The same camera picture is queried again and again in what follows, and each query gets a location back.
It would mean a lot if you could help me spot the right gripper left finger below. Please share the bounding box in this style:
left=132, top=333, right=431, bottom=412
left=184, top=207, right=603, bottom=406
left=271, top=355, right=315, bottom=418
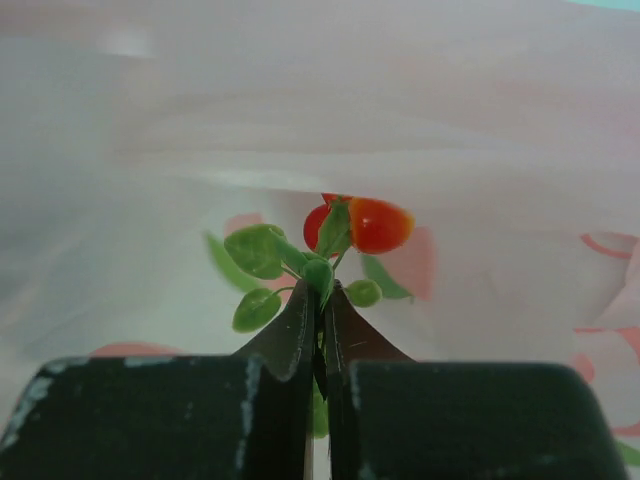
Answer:
left=1, top=282, right=316, bottom=479

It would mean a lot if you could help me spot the cherry tomato sprig with leaves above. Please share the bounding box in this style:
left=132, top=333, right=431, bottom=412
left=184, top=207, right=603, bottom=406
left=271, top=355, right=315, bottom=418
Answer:
left=223, top=192, right=416, bottom=441

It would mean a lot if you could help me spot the pink plastic bag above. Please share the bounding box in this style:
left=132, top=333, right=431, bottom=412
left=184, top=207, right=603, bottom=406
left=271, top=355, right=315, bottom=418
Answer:
left=1, top=1, right=639, bottom=478

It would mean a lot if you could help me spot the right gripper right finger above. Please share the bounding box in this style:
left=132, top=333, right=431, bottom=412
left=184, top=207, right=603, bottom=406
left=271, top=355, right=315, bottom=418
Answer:
left=324, top=286, right=627, bottom=479

